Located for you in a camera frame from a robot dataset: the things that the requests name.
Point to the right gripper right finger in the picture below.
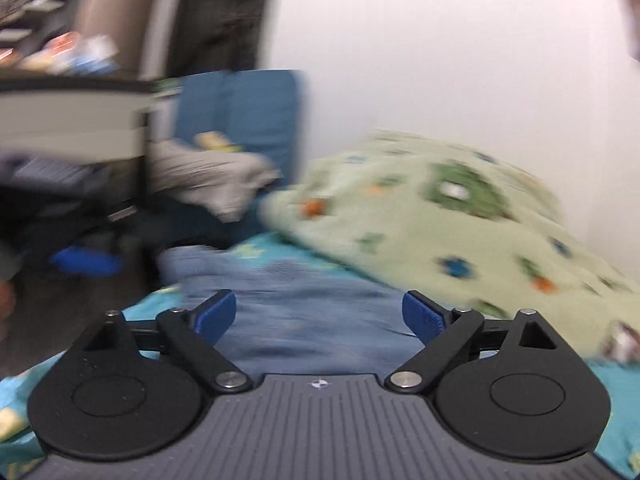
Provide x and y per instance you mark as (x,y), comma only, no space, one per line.
(447,337)

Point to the green dinosaur fleece blanket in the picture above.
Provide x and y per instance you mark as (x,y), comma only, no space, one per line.
(463,228)

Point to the grey cloth on chair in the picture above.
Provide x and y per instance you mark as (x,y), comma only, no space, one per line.
(225,183)

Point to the blue quilted chair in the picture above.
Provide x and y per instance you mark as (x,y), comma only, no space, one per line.
(255,112)

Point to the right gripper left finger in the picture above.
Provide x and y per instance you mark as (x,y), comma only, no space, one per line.
(190,336)

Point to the yellow plush toy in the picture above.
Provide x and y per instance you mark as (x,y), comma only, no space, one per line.
(216,141)

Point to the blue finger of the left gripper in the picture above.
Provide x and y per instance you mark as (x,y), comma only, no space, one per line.
(78,260)

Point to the white black desk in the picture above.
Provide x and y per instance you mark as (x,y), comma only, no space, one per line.
(66,138)

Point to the blue denim pants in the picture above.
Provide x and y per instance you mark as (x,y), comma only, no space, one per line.
(294,319)

